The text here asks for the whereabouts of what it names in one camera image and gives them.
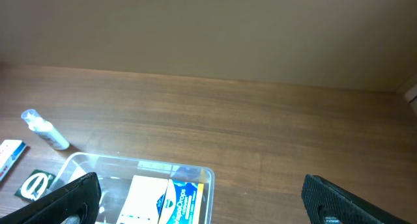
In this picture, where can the white Panadol box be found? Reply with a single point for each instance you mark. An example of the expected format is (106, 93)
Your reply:
(11, 150)

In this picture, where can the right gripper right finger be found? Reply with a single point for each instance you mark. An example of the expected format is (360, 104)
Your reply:
(326, 202)

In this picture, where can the white plaster box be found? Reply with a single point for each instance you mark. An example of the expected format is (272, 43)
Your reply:
(144, 201)

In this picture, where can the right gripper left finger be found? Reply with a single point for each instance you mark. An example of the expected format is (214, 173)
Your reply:
(75, 202)

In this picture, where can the white sanitizer bottle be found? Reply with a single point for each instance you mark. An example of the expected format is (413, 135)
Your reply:
(45, 130)

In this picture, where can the dark green square packet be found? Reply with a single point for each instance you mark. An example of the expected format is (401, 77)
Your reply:
(35, 186)

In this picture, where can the clear plastic container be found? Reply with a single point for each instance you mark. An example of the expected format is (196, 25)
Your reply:
(115, 176)

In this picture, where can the blue yellow VapoDrops box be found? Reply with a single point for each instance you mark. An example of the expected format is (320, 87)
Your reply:
(182, 203)

